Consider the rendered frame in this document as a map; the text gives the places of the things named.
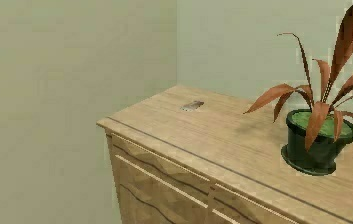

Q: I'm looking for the grey banknote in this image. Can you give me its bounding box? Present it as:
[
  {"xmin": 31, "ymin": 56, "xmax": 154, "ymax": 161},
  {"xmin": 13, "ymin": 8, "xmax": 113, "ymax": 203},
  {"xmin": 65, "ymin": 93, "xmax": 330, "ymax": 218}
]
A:
[{"xmin": 179, "ymin": 100, "xmax": 205, "ymax": 112}]

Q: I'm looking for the light wooden chest of drawers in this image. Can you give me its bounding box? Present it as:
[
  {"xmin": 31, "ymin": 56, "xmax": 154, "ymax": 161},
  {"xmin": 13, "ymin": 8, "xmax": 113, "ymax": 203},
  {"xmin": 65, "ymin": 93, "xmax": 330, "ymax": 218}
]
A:
[{"xmin": 96, "ymin": 84, "xmax": 353, "ymax": 224}]

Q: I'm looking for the brown-leaved house plant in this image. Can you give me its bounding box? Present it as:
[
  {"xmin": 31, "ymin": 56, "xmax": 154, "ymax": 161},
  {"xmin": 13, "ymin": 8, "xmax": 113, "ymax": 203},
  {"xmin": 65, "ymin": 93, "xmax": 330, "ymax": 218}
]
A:
[{"xmin": 243, "ymin": 0, "xmax": 353, "ymax": 152}]

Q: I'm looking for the dark green plant pot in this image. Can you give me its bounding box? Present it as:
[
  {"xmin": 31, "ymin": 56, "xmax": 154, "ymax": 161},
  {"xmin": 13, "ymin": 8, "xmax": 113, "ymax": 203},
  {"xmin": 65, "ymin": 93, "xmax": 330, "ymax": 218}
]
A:
[{"xmin": 280, "ymin": 109, "xmax": 353, "ymax": 177}]

